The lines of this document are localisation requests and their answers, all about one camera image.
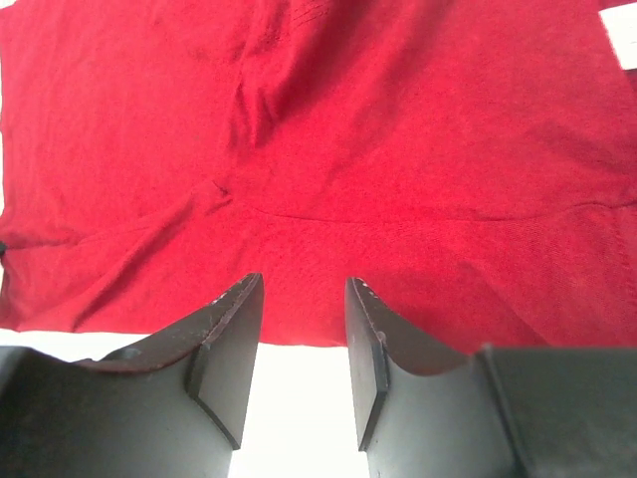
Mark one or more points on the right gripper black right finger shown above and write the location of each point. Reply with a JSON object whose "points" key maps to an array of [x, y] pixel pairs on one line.
{"points": [[423, 409]]}

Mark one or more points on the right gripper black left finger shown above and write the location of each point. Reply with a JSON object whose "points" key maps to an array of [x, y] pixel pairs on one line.
{"points": [[173, 404]]}

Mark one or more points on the red t shirt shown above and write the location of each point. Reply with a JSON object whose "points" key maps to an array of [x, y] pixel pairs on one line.
{"points": [[474, 162]]}

